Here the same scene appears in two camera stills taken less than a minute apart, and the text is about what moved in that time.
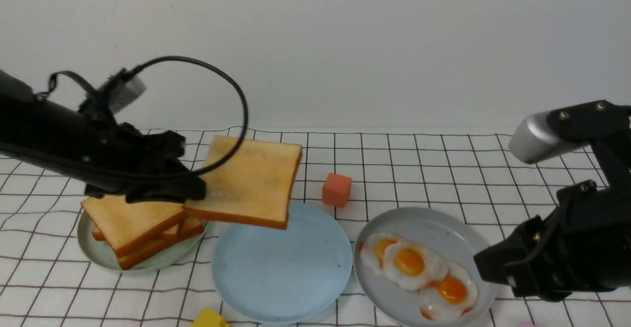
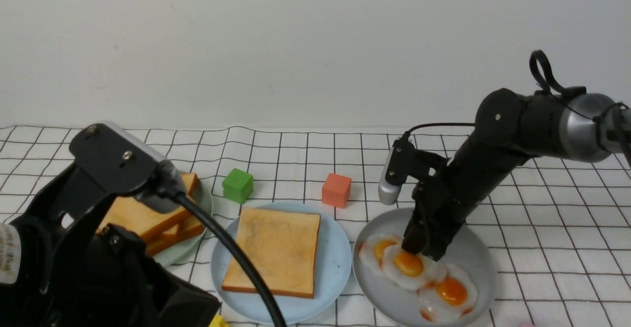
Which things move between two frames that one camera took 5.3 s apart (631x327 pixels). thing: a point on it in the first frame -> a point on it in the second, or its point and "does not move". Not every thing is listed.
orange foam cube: [336, 190] does not move
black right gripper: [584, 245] -> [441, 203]
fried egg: [411, 266] does not move
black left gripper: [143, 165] -> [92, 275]
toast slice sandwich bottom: [253, 188] -> [282, 245]
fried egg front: [451, 298] does not move
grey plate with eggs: [454, 240] does not move
